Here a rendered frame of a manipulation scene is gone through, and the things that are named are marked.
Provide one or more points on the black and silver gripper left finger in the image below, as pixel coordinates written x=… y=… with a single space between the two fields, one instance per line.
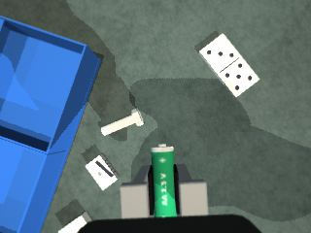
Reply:
x=137 y=199

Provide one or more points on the blue three-compartment bin rack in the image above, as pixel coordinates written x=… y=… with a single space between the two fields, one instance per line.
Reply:
x=45 y=81

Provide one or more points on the white domino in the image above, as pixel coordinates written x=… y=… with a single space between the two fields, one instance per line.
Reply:
x=228 y=65

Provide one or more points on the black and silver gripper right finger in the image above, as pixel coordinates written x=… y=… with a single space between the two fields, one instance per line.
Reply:
x=190 y=194

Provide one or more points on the green aa battery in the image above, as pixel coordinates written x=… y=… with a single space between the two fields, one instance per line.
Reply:
x=163 y=162

